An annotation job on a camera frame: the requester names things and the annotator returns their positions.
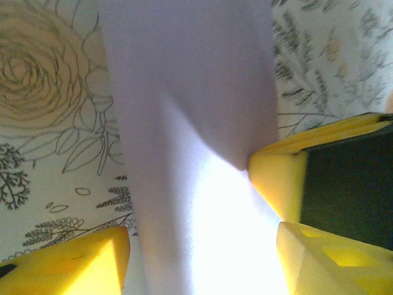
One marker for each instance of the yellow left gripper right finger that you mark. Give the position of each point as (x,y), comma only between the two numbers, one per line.
(331,270)

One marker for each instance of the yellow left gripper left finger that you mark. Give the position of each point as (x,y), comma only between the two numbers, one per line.
(61,267)

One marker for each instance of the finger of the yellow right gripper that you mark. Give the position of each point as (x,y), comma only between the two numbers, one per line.
(337,184)

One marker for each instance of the lilac square paper sheet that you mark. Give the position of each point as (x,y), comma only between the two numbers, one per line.
(184,92)

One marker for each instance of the floral patterned table mat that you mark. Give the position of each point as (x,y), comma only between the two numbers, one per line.
(46,153)

